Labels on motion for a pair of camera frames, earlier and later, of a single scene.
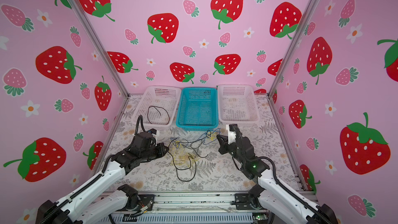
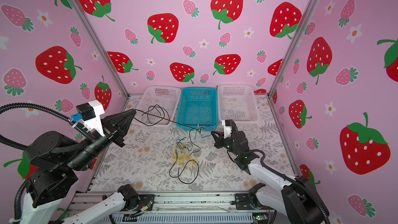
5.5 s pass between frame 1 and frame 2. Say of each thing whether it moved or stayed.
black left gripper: moved
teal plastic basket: stayed
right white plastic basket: stayed
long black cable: moved
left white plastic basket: stayed
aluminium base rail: stayed
